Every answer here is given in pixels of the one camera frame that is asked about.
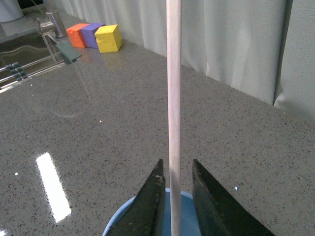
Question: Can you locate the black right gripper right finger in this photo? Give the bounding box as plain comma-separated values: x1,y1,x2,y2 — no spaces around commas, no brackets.
192,159,273,236

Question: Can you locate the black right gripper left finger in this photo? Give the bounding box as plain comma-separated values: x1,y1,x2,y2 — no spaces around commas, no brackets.
107,159,165,236

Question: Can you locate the light wooden chopstick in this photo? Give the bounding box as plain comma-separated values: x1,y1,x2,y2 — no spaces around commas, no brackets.
166,0,182,236

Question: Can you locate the blue plastic cup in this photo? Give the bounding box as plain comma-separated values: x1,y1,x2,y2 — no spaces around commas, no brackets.
102,188,201,236

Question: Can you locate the white pleated curtain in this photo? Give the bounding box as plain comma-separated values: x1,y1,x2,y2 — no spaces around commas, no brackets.
53,0,315,121

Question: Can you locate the dark green sponge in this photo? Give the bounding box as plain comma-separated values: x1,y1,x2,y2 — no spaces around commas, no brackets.
56,42,81,64

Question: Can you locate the yellow foam cube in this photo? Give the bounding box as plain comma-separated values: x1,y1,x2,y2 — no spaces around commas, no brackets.
94,25,123,53

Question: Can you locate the purple foam cube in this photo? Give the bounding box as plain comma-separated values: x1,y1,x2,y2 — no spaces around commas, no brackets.
81,23,104,49

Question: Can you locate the metal sink rack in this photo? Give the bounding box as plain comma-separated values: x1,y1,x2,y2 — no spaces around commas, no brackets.
0,53,65,93

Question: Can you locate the orange foam cube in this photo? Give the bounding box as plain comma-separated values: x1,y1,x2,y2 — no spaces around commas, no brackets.
66,23,89,48

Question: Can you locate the stainless steel sink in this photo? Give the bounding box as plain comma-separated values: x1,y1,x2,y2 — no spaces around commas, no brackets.
0,27,65,92

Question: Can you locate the steel kitchen faucet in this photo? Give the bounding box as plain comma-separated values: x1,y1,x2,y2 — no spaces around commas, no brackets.
37,0,67,39

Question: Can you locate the white container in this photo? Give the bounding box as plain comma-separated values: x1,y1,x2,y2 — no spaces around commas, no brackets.
0,0,24,23

